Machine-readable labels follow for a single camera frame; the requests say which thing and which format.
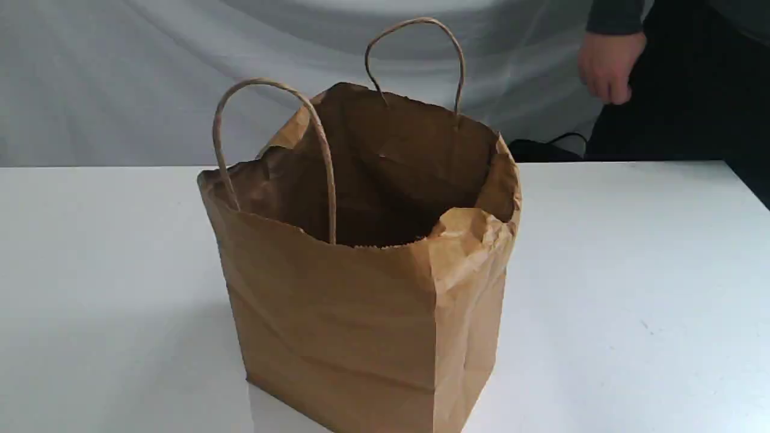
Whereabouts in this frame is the black object behind table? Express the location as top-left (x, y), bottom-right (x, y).
top-left (508, 132), bottom-right (588, 164)

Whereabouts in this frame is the brown paper bag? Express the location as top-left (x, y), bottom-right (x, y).
top-left (197, 17), bottom-right (522, 432)

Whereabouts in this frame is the person's bare hand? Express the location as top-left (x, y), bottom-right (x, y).
top-left (578, 32), bottom-right (647, 106)

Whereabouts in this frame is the grey backdrop cloth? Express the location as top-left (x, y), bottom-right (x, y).
top-left (1, 1), bottom-right (600, 167)

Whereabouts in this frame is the grey sleeved forearm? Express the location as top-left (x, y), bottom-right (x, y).
top-left (586, 0), bottom-right (645, 36)

